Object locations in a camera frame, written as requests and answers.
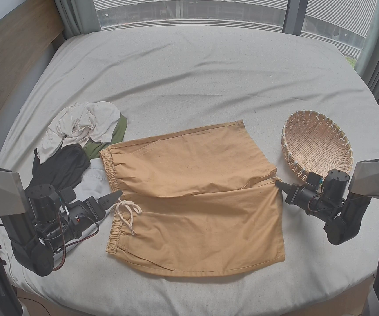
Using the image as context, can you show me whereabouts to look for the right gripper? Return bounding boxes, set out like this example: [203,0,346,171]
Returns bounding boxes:
[285,183,322,215]

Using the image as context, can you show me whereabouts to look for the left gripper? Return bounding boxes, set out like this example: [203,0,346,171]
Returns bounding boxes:
[65,196,106,232]

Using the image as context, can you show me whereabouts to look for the tan shorts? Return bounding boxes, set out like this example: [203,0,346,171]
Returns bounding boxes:
[98,119,286,278]

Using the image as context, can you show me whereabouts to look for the pale blue garment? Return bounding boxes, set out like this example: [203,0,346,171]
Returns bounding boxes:
[71,165,111,233]

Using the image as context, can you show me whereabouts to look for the black garment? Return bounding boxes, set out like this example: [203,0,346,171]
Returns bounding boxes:
[32,143,91,192]

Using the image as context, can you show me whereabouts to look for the round woven basket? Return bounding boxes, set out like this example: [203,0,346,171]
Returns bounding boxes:
[281,110,354,182]

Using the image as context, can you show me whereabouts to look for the green garment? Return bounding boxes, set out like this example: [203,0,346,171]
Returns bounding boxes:
[83,114,128,160]

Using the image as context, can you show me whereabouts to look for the white garment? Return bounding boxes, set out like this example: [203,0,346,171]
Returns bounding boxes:
[39,101,121,164]

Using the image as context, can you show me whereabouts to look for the bed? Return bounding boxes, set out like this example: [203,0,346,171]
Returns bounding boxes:
[0,0,379,316]

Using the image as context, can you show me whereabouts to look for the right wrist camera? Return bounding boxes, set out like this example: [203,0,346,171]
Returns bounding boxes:
[307,172,324,187]

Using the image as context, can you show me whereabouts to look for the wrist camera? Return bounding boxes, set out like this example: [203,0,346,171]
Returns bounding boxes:
[307,172,324,187]
[58,187,76,204]

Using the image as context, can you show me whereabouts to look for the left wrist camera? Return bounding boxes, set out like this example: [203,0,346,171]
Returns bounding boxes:
[58,187,76,204]

